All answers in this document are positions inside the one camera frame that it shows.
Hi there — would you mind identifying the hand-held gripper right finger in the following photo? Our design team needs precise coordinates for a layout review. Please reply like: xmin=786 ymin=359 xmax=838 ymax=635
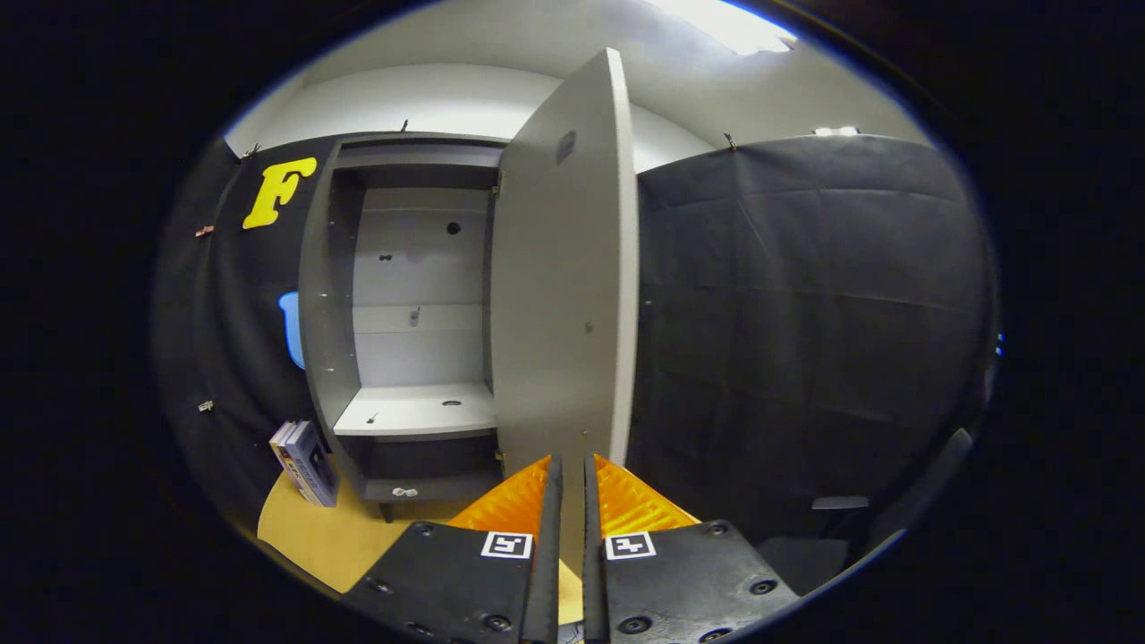
xmin=583 ymin=454 xmax=800 ymax=644

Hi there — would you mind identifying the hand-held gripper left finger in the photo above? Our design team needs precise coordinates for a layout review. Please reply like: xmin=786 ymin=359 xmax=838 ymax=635
xmin=343 ymin=454 xmax=564 ymax=644

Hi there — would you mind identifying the grey shoe cabinet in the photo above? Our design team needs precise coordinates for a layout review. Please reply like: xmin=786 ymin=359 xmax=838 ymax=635
xmin=298 ymin=131 xmax=509 ymax=524

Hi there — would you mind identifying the white cabinet shelf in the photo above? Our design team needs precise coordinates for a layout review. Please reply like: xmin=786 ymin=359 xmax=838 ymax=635
xmin=333 ymin=383 xmax=498 ymax=441

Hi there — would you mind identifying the blue book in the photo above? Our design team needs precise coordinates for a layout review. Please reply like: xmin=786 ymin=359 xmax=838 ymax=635
xmin=284 ymin=420 xmax=340 ymax=508

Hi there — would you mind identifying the white book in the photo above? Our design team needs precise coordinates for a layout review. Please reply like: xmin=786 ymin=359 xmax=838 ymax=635
xmin=270 ymin=422 xmax=310 ymax=502

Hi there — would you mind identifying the black backdrop cloth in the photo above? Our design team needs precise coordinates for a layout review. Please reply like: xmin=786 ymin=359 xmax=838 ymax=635
xmin=152 ymin=134 xmax=998 ymax=591

